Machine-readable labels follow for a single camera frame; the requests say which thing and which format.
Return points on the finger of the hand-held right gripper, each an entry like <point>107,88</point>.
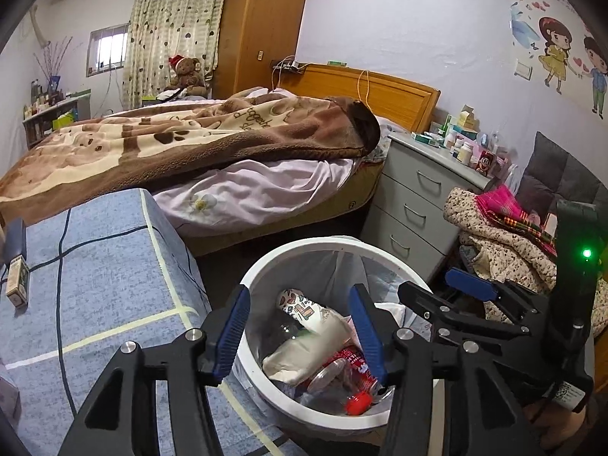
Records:
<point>427,306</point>
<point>470,285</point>

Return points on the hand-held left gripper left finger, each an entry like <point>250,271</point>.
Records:
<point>235,332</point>

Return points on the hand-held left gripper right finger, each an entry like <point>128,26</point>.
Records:
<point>368,337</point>

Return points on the clear bottle with red label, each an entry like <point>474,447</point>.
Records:
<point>356,365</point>

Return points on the translucent bin liner bag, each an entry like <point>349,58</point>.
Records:
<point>332,270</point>

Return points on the white trash bin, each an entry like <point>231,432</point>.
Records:
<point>294,251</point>

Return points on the floral quilt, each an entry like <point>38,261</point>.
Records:
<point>498,247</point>

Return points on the pink plaid cloth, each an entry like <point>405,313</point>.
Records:
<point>508,209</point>

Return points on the grey nightstand with drawers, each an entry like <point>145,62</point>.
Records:
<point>408,190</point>

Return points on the red printed can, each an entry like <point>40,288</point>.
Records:
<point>485,160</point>

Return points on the blue checked tablecloth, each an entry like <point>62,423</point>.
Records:
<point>109,294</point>

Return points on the grey padded chair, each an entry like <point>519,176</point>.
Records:
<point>560,171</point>

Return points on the pink bed sheet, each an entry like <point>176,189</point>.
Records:
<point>266,190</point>

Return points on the pile of medicine boxes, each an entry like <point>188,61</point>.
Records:
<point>460,128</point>

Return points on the wooden headboard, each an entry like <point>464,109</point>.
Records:
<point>394,99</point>

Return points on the brown printed blanket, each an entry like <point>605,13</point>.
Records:
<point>166,142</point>

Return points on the small beige box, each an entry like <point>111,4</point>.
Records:
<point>18,285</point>

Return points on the dark blue power adapter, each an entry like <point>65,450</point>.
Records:
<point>14,240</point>

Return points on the brown teddy bear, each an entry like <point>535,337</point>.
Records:
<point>187,76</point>

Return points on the green box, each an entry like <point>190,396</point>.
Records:
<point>64,121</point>

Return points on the white power strip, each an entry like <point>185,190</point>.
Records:
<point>287,65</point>

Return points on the grey shelf unit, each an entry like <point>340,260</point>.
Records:
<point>42,126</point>

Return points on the row of small bottles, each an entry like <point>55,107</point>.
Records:
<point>40,102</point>

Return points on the wooden wardrobe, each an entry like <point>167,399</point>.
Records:
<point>256,23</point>

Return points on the small window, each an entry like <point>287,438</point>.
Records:
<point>107,50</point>

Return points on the heart print curtain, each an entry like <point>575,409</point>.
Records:
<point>166,23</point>

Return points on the dried branches bouquet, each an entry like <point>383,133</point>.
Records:
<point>52,59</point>

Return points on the wrapped air conditioner pipe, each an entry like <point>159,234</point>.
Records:
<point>40,28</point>

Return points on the white wall socket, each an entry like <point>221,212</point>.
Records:
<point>521,68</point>

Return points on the cartoon couple wall sticker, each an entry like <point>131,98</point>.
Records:
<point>555,57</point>

